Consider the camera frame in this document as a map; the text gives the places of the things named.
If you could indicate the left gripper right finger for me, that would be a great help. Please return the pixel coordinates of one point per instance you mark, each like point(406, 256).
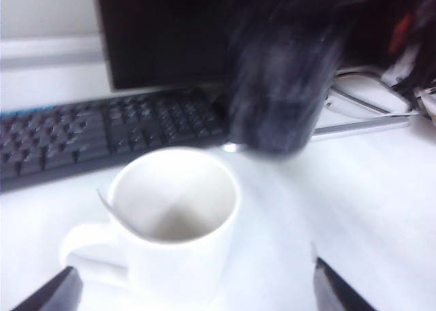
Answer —
point(334, 290)

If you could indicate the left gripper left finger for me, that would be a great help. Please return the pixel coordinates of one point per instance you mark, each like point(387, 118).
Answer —
point(58, 290)

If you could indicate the black textured cup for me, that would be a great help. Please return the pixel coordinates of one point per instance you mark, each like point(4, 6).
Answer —
point(279, 96)

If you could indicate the stack of paper booklets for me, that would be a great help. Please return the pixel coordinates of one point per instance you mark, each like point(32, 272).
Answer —
point(427, 103)

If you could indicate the white ceramic mug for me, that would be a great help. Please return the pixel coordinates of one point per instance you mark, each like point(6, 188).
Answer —
point(177, 263)

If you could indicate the black computer keyboard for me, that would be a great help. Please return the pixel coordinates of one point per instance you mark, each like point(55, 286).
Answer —
point(102, 130)

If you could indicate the wide grey cubicle partition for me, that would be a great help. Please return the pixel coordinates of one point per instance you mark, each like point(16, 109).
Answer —
point(51, 56)

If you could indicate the black computer monitor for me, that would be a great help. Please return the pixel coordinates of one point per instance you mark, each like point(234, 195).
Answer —
point(163, 35)

